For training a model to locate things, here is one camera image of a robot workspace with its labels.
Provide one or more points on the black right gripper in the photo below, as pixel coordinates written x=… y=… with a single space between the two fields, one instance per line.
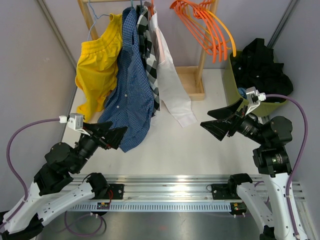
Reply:
x=220 y=128

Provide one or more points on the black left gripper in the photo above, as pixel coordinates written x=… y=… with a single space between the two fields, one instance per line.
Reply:
x=113 y=136

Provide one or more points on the light blue shirt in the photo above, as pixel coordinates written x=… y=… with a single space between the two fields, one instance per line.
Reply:
x=242 y=92

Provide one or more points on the black garment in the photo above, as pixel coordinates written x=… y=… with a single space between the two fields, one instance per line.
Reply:
x=256 y=68

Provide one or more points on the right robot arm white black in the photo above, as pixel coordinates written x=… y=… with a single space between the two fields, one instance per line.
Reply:
x=280 y=220

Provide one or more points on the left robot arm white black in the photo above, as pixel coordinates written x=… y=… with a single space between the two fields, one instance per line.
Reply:
x=40 y=204

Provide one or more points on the blue checked shirt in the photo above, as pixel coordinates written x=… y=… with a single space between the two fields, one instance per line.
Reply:
x=131 y=103

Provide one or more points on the yellow plastic hanger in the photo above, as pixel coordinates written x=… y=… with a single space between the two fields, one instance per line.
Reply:
x=233 y=44

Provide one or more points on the black white plaid shirt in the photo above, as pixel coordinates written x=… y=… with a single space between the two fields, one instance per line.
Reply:
x=147 y=54

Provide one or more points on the wooden clothes rack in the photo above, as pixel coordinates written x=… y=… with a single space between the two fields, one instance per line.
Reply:
x=190 y=76

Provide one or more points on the olive green plastic bin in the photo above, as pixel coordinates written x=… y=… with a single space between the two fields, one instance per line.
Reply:
x=232 y=95

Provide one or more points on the yellow shorts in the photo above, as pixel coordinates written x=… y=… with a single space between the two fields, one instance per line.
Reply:
x=97 y=68

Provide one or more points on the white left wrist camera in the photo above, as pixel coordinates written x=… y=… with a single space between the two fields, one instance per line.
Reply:
x=74 y=121

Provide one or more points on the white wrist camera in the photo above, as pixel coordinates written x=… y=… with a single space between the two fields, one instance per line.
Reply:
x=254 y=98
x=74 y=121

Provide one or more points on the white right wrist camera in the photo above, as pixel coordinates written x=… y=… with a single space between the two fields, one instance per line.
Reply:
x=254 y=98

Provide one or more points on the aluminium mounting rail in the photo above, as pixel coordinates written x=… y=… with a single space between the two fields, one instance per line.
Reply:
x=166 y=193

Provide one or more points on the light blue wire hanger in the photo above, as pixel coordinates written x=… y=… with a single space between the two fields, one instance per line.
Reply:
x=92 y=30

